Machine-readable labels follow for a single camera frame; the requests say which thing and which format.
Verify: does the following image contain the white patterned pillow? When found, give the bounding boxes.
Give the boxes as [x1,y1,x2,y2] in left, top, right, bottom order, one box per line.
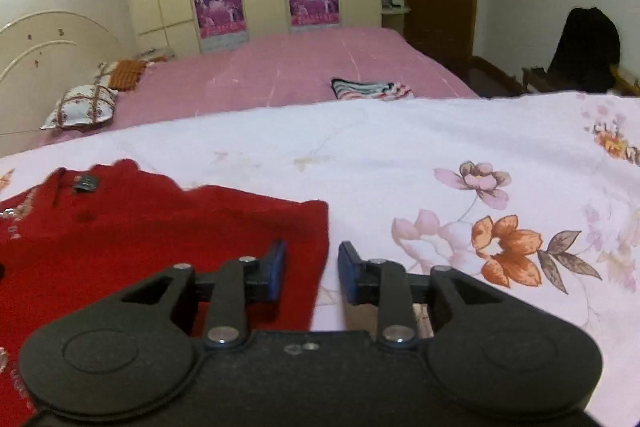
[40,84,118,130]

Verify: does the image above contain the orange knitted pillow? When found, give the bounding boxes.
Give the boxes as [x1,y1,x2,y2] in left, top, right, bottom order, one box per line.
[107,60,149,92]

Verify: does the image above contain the red embellished knit sweater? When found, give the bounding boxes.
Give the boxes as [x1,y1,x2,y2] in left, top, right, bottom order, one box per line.
[1,159,329,426]

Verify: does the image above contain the cream arched headboard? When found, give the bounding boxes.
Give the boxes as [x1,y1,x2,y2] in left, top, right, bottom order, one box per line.
[0,10,129,156]

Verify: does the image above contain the striped folded garment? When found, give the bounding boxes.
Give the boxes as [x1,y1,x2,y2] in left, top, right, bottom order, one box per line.
[331,79,414,102]

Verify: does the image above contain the white floral bed quilt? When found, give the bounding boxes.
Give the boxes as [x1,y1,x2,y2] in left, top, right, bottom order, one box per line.
[1,92,639,426]

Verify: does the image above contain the black bag on chair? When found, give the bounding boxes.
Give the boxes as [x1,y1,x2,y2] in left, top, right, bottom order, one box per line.
[548,8,620,78]

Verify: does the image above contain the pink checked bed sheet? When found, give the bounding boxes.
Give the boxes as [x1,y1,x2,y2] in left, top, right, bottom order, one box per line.
[44,26,478,143]

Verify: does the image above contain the lower left purple poster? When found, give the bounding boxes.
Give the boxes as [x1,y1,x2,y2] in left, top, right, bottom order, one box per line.
[194,0,246,39]

